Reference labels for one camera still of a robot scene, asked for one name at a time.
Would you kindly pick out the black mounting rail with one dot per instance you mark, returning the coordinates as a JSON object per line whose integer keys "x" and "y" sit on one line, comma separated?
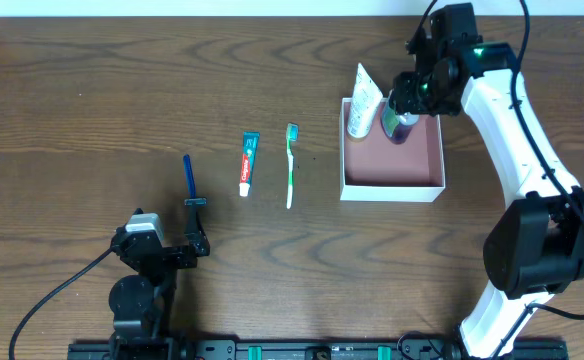
{"x": 407, "y": 348}

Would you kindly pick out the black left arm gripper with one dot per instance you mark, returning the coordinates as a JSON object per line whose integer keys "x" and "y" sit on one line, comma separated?
{"x": 170, "y": 254}

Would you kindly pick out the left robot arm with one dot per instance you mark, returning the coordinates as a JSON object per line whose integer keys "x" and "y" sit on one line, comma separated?
{"x": 141, "y": 303}

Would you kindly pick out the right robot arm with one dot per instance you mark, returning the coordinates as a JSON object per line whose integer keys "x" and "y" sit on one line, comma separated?
{"x": 536, "y": 250}

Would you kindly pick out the green white toothbrush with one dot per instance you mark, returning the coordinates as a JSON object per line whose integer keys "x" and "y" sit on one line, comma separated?
{"x": 291, "y": 137}

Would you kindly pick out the Colgate toothpaste tube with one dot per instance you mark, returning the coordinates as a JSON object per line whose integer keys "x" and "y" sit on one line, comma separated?
{"x": 250, "y": 147}

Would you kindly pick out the clear pump bottle green label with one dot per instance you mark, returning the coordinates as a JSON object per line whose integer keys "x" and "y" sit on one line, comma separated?
{"x": 397, "y": 126}

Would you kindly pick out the white lotion tube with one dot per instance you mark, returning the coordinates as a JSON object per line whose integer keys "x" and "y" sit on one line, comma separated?
{"x": 365, "y": 100}

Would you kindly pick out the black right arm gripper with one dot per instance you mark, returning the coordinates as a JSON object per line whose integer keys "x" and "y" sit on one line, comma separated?
{"x": 404, "y": 93}

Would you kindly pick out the white box pink interior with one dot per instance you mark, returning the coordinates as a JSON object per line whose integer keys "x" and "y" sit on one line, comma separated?
{"x": 376, "y": 169}

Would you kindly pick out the blue disposable razor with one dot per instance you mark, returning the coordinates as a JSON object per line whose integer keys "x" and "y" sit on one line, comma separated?
{"x": 193, "y": 199}

